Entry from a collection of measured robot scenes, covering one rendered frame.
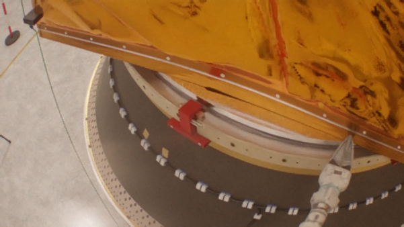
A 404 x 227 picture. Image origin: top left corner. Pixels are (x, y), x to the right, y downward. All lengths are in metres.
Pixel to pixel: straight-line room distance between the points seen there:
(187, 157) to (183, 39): 0.41
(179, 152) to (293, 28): 0.64
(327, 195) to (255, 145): 0.34
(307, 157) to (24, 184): 2.78
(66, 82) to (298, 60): 3.32
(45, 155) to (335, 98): 2.94
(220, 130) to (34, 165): 2.59
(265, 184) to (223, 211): 0.18
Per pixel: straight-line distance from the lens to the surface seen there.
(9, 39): 5.44
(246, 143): 1.20
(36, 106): 4.10
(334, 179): 1.03
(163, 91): 1.34
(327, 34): 0.92
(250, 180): 1.32
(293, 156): 1.17
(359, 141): 1.17
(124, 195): 1.74
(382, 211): 1.51
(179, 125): 1.31
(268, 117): 1.21
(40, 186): 3.48
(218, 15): 1.03
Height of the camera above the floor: 2.66
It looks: 48 degrees down
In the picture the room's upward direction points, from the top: 7 degrees counter-clockwise
